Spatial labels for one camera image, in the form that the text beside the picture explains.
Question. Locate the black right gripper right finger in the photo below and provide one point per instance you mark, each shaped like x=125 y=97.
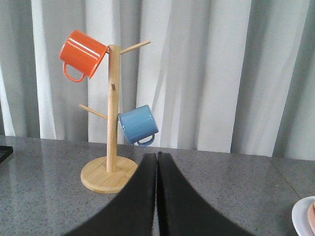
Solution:
x=182 y=211

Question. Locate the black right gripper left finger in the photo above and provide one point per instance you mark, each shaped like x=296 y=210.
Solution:
x=131 y=212

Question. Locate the wooden mug tree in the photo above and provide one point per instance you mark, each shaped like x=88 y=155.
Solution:
x=109 y=174

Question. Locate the blue enamel mug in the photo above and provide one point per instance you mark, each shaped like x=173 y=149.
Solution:
x=139 y=126

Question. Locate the white plate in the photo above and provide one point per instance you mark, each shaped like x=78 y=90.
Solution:
x=299 y=216

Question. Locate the pink food item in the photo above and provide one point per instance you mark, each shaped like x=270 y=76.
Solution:
x=311 y=217

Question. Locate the grey curtain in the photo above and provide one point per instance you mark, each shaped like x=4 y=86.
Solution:
x=219 y=75

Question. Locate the orange enamel mug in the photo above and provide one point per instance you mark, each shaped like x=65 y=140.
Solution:
x=83 y=53

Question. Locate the black wire mug rack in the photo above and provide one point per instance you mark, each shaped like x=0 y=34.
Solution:
x=5 y=151

